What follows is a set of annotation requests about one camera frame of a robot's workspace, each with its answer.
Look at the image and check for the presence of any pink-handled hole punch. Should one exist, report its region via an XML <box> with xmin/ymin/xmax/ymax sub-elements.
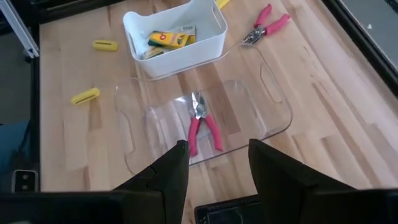
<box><xmin>241</xmin><ymin>2</ymin><xmax>292</xmax><ymax>47</ymax></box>
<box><xmin>187</xmin><ymin>91</ymin><xmax>224</xmax><ymax>157</ymax></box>

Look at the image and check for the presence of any yellow green crayon box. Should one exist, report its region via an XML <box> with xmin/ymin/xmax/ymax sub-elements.
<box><xmin>147</xmin><ymin>30</ymin><xmax>191</xmax><ymax>49</ymax></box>
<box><xmin>174</xmin><ymin>24</ymin><xmax>197</xmax><ymax>44</ymax></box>

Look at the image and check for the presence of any black mesh plastic basket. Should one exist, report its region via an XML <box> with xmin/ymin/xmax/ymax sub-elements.
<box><xmin>194</xmin><ymin>194</ymin><xmax>262</xmax><ymax>224</ymax></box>

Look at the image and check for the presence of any small black table-level camera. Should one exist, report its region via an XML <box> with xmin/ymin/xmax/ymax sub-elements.
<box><xmin>11</xmin><ymin>169</ymin><xmax>40</xmax><ymax>193</ymax></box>

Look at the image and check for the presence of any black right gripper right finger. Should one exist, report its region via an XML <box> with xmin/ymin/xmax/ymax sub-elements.
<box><xmin>248</xmin><ymin>138</ymin><xmax>355</xmax><ymax>224</ymax></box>

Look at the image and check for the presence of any clear plastic bin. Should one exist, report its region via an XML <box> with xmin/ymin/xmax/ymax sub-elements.
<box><xmin>114</xmin><ymin>42</ymin><xmax>294</xmax><ymax>175</ymax></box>

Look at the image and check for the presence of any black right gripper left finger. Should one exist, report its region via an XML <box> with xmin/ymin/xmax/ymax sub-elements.
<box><xmin>113</xmin><ymin>139</ymin><xmax>190</xmax><ymax>224</ymax></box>

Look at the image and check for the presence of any white plastic bin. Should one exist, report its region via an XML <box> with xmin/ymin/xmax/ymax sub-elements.
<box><xmin>122</xmin><ymin>0</ymin><xmax>228</xmax><ymax>78</ymax></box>

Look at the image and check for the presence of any person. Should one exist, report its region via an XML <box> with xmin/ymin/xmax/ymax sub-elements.
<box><xmin>0</xmin><ymin>119</ymin><xmax>32</xmax><ymax>184</ymax></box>

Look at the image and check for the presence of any silver metal bracket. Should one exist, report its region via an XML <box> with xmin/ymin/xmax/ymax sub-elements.
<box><xmin>0</xmin><ymin>0</ymin><xmax>40</xmax><ymax>58</ymax></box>

